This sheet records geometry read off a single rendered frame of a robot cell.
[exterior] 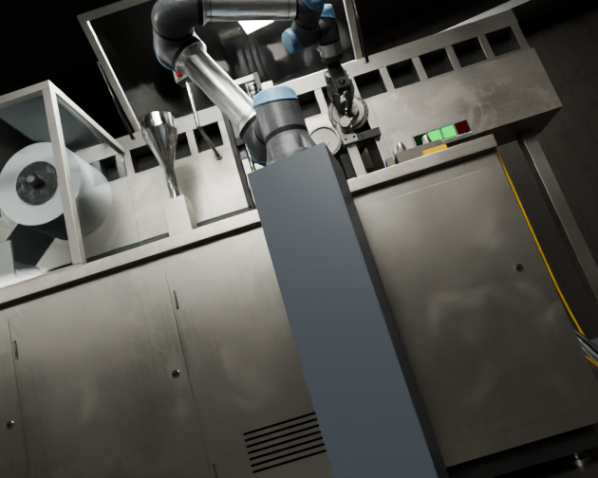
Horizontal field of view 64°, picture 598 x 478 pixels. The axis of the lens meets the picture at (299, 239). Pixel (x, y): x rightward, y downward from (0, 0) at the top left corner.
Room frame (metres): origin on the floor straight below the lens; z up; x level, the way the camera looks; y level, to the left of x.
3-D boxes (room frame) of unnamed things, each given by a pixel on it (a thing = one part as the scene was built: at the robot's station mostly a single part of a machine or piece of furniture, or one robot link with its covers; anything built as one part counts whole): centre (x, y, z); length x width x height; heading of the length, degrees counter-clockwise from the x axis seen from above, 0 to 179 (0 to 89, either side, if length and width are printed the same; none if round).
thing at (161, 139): (1.73, 0.41, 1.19); 0.14 x 0.14 x 0.57
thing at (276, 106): (1.14, -0.04, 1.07); 0.13 x 0.12 x 0.14; 17
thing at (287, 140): (1.13, -0.05, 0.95); 0.15 x 0.15 x 0.10
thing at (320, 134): (1.73, -0.19, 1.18); 0.26 x 0.12 x 0.12; 178
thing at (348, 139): (1.56, -0.27, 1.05); 0.06 x 0.05 x 0.31; 178
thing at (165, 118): (1.73, 0.41, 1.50); 0.14 x 0.14 x 0.06
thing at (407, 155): (1.75, -0.49, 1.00); 0.40 x 0.16 x 0.06; 178
